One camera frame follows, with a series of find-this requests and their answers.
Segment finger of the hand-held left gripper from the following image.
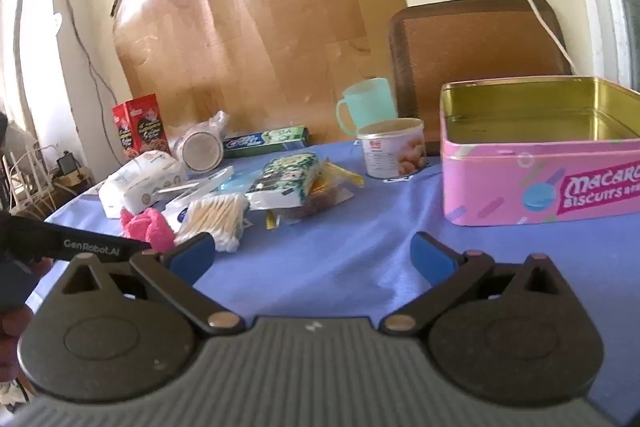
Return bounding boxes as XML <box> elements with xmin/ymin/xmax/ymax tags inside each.
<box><xmin>122</xmin><ymin>240</ymin><xmax>154</xmax><ymax>258</ymax></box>

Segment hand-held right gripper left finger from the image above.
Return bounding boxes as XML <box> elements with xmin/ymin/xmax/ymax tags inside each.
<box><xmin>56</xmin><ymin>232</ymin><xmax>246</xmax><ymax>337</ymax></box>

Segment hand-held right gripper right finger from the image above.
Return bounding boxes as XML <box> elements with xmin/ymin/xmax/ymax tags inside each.
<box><xmin>382</xmin><ymin>232</ymin><xmax>569</xmax><ymax>337</ymax></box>

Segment pink fluffy cloth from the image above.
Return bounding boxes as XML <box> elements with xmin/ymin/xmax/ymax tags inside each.
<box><xmin>120</xmin><ymin>207</ymin><xmax>176</xmax><ymax>254</ymax></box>

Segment pink biscuit tin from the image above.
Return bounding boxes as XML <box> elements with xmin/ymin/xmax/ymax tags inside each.
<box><xmin>440</xmin><ymin>76</ymin><xmax>640</xmax><ymax>227</ymax></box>

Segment person's left hand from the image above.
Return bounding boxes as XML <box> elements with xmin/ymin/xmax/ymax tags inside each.
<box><xmin>0</xmin><ymin>306</ymin><xmax>35</xmax><ymax>382</ymax></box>

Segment cotton swab pack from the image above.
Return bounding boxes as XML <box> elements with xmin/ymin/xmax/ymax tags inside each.
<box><xmin>175</xmin><ymin>194</ymin><xmax>251</xmax><ymax>254</ymax></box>

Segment white router with antennas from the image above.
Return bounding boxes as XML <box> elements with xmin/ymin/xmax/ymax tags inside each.
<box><xmin>0</xmin><ymin>147</ymin><xmax>56</xmax><ymax>212</ymax></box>

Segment wooden block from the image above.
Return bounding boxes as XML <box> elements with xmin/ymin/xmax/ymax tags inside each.
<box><xmin>50</xmin><ymin>167</ymin><xmax>96</xmax><ymax>195</ymax></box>

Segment large white tissue pack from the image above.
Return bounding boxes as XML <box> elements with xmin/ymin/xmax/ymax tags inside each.
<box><xmin>98</xmin><ymin>151</ymin><xmax>188</xmax><ymax>219</ymax></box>

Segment clear blue blister pack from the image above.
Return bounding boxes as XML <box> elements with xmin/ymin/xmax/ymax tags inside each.
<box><xmin>160</xmin><ymin>166</ymin><xmax>261</xmax><ymax>208</ymax></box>

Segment black power adapter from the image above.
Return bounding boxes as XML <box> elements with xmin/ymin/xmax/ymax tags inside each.
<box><xmin>56</xmin><ymin>151</ymin><xmax>81</xmax><ymax>178</ymax></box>

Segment blue tablecloth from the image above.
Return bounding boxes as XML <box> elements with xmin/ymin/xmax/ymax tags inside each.
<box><xmin>25</xmin><ymin>138</ymin><xmax>640</xmax><ymax>358</ymax></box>

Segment white nut can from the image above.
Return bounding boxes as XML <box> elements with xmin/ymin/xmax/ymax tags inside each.
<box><xmin>356</xmin><ymin>118</ymin><xmax>429</xmax><ymax>179</ymax></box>

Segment yellow sachet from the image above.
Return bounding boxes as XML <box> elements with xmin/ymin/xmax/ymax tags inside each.
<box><xmin>320</xmin><ymin>161</ymin><xmax>365</xmax><ymax>190</ymax></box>

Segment green patterned tissue pack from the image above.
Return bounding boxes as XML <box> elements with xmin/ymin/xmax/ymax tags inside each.
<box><xmin>245</xmin><ymin>153</ymin><xmax>321</xmax><ymax>210</ymax></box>

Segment clear snack packet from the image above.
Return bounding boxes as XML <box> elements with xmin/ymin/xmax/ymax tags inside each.
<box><xmin>272</xmin><ymin>184</ymin><xmax>353</xmax><ymax>225</ymax></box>

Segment red snack tin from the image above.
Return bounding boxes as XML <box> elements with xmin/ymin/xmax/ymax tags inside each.
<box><xmin>112</xmin><ymin>94</ymin><xmax>172</xmax><ymax>165</ymax></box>

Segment green toothpaste box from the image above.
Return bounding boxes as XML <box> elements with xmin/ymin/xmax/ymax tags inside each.
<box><xmin>222</xmin><ymin>125</ymin><xmax>311</xmax><ymax>158</ymax></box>

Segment mint green plastic mug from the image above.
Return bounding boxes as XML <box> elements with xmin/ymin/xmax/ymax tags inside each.
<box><xmin>335</xmin><ymin>78</ymin><xmax>398</xmax><ymax>138</ymax></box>

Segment brown cardboard sheet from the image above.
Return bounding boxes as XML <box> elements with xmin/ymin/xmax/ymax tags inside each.
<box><xmin>112</xmin><ymin>0</ymin><xmax>408</xmax><ymax>148</ymax></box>

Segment white curtain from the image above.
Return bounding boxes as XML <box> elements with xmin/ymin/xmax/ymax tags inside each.
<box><xmin>0</xmin><ymin>0</ymin><xmax>51</xmax><ymax>128</ymax></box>

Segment black wall cable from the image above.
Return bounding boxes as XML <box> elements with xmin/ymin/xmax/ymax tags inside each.
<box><xmin>52</xmin><ymin>0</ymin><xmax>118</xmax><ymax>108</ymax></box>

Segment white cable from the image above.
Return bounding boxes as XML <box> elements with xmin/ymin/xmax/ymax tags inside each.
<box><xmin>480</xmin><ymin>0</ymin><xmax>581</xmax><ymax>75</ymax></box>

